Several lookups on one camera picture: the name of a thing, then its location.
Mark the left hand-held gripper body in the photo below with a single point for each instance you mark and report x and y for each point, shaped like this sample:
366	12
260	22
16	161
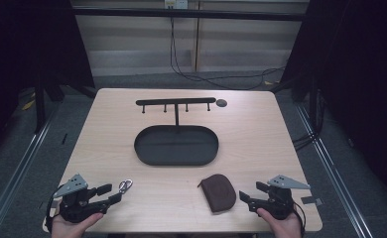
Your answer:
72	201

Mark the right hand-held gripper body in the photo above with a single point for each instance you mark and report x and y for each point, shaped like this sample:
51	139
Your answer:
281	201

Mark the brown zip pouch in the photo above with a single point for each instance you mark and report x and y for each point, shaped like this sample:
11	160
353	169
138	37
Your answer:
218	193

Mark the person's right hand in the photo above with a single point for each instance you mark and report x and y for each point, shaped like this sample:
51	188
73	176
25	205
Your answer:
282	228

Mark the person's left hand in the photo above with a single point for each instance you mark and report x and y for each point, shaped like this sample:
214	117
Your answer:
69	228

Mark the grey tape strip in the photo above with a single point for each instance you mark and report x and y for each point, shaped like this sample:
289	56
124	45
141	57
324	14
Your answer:
312	200

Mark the black key rack with tray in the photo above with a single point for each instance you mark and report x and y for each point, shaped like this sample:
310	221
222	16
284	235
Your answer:
176	145

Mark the grey round disc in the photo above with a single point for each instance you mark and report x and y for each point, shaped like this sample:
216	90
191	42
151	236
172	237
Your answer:
221	102

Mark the yellow floor tape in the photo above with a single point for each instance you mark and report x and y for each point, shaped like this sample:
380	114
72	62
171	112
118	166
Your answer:
28	105

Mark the black curtain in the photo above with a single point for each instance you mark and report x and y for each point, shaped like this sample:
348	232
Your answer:
23	49
360	66

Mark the metal floor rail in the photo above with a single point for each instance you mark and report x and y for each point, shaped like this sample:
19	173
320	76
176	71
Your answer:
19	168
330	168

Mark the black frame leg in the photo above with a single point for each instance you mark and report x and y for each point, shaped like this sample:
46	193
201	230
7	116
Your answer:
313	99
39	105

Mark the black horizontal frame bar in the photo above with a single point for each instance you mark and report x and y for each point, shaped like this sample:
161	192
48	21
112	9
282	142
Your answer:
214	14

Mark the white wall socket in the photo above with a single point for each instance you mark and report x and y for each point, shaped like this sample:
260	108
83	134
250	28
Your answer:
176	3

